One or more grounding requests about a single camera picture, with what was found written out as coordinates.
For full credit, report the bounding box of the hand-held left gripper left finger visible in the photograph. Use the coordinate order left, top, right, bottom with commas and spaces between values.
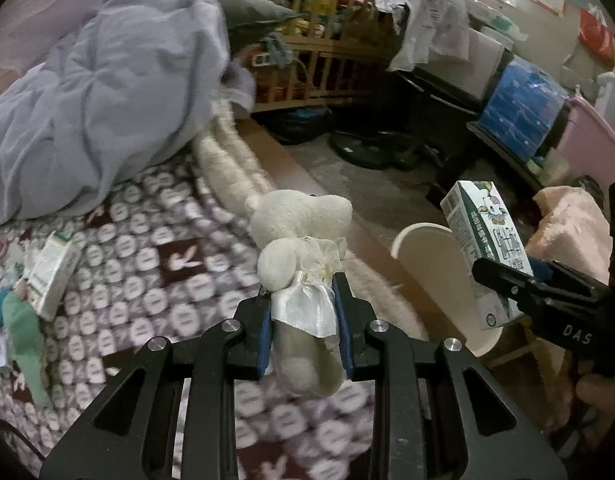
40, 296, 274, 480

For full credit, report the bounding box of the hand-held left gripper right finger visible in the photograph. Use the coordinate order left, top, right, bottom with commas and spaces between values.
334, 274, 571, 480

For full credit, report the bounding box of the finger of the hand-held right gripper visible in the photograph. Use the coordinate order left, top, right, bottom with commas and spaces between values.
530, 259, 611, 296
471, 257, 543, 311

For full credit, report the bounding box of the white green milk carton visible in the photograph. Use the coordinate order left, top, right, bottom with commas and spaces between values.
440, 180, 534, 332

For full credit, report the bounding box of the cream plastic bucket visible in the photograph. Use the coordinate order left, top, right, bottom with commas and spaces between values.
391, 222, 505, 356

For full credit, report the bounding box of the cream plush toy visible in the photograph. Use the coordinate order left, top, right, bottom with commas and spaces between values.
250, 189, 354, 398

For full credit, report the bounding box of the white green medicine box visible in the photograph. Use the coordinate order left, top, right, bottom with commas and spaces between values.
24, 232, 80, 321

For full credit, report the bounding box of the green cloth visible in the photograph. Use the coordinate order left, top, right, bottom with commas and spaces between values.
2, 290, 53, 408

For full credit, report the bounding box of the person's right hand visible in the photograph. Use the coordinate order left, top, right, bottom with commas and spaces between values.
572, 360, 615, 451

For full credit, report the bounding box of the cream textured blanket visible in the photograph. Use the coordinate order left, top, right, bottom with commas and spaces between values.
532, 187, 613, 431

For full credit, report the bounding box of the dark wooden bench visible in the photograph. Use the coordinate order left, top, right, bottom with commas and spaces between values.
467, 120, 568, 196

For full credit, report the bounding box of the printed fleece blanket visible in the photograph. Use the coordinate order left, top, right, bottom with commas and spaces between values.
0, 152, 378, 480

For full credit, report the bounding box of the pink plastic tub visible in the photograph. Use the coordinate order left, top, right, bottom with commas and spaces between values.
557, 97, 615, 181

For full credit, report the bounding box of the blue tissue pack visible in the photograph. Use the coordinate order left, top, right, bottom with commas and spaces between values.
478, 55, 568, 161

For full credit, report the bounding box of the black fan base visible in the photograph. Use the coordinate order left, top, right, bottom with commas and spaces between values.
330, 130, 423, 168

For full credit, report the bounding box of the white storage box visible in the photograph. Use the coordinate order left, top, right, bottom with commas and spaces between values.
595, 72, 615, 121

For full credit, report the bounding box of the black stool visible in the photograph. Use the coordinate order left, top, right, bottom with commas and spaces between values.
397, 67, 488, 116

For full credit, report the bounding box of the black bag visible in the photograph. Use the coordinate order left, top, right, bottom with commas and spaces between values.
272, 107, 333, 143

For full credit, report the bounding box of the red bag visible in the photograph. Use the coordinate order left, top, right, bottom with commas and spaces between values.
580, 10, 615, 68

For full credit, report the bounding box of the wooden crib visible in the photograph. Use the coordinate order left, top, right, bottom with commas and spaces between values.
252, 0, 403, 111

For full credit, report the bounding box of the white printed plastic bag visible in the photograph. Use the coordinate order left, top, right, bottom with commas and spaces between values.
376, 0, 471, 72

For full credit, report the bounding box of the blue cloth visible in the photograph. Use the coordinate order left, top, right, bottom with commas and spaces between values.
267, 32, 295, 68

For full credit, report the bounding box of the lavender duvet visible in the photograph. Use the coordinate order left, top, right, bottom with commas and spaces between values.
0, 0, 255, 223

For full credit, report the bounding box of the green pillow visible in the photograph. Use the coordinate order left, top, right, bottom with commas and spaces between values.
220, 0, 298, 53

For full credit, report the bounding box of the pink striped mattress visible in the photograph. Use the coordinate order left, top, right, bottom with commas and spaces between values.
0, 0, 138, 96

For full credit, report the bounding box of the wooden bed frame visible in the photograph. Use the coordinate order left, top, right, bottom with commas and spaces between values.
237, 117, 403, 281

